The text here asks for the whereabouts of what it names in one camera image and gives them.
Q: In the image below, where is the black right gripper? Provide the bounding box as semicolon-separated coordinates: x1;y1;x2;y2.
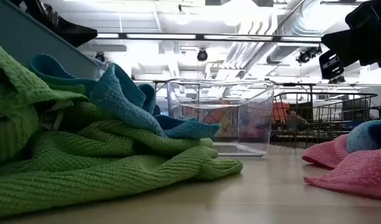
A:
319;0;381;80

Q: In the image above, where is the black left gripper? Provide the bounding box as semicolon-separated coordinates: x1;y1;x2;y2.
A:
9;0;98;49

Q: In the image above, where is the blue microfiber towel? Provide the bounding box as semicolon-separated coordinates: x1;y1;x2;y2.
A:
27;54;221;140
346;93;381;154

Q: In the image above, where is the pink microfiber towel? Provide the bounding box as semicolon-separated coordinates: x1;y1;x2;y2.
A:
301;133;381;202

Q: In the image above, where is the green microfiber towel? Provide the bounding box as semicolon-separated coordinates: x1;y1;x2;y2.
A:
0;37;244;218

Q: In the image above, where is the dark teal plastic basket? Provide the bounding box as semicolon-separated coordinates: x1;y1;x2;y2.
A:
0;0;101;80

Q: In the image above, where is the person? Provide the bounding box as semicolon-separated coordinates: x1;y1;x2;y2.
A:
285;108;307;131

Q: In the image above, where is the clear plastic bin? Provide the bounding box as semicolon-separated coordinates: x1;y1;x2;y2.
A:
166;78;275;158

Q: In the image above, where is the metal wire basket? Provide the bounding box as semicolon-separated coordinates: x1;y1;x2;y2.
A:
270;91;381;149

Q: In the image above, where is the black overhead camera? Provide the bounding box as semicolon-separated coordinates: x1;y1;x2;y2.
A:
196;48;209;62

